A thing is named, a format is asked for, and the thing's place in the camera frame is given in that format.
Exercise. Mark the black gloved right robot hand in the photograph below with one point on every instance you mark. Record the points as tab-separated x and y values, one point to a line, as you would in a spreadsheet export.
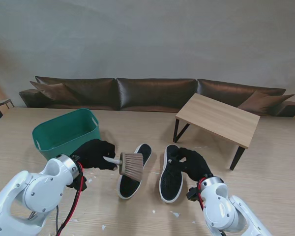
194	163

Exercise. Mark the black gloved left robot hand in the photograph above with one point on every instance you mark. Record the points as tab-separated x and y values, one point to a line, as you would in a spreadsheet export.
93	155

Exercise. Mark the yellow canvas sneaker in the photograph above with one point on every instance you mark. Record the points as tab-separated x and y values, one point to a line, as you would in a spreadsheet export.
130	188
170	184

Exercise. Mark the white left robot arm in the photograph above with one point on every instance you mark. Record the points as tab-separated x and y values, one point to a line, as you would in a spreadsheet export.
32	194

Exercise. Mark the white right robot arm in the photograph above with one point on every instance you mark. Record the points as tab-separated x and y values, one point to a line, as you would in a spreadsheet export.
226	209

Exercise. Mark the green plastic basket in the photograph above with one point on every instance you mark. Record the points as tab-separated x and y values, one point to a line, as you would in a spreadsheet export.
61	132

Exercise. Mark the small wooden stand black legs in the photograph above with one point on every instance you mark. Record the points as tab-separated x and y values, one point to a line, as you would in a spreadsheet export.
216	118

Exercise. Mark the brown sofa cushion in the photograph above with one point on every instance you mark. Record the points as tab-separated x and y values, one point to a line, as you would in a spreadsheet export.
54	92
265	103

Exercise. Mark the brown leather sofa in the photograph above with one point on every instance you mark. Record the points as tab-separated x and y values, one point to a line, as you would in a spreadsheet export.
150	93

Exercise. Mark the small wooden side table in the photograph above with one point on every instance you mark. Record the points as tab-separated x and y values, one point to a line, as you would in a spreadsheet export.
3	101

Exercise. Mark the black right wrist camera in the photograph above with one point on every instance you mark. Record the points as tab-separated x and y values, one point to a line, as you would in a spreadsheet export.
193	193

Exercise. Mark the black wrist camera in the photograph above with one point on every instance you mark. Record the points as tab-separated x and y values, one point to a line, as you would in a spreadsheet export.
193	193
79	184

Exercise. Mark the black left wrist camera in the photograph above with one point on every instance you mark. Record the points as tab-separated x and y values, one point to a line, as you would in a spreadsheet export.
79	184

